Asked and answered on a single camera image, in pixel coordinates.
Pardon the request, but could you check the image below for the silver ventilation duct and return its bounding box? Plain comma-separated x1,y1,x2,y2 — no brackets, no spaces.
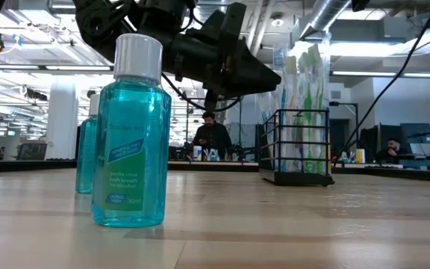
304,0,351,35

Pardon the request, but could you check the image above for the desktop monitor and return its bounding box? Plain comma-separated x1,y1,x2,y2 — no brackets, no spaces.
399,122,430,158

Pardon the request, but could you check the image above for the black wire caddy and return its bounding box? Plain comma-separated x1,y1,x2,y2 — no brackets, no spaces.
258,108,336,188

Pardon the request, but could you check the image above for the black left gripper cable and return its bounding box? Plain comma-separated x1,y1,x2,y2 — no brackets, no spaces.
161,72,242,113

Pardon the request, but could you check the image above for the green white packaged toothbrush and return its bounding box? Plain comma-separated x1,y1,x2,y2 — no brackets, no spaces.
313,43,326,173
302,80,314,173

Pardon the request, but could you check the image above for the person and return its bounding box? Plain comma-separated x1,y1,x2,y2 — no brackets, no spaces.
374,137,412,164
191,111,234,162

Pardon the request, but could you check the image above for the teal white packaged toothbrush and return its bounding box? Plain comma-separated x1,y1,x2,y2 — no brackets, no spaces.
272,45,287,72

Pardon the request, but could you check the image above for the black mesh chair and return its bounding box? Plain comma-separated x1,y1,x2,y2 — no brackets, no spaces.
16,142,48,161

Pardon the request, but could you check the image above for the white round pillar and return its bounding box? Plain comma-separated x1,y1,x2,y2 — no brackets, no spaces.
45,81,78,161

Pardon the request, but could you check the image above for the blue white packaged toothbrush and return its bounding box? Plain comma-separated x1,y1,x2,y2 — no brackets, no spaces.
279,87,288,173

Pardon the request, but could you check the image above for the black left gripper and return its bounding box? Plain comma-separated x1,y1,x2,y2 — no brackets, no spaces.
162,2,282,110

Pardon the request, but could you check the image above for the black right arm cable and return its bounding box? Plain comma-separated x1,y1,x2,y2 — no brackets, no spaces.
333,0,430,168

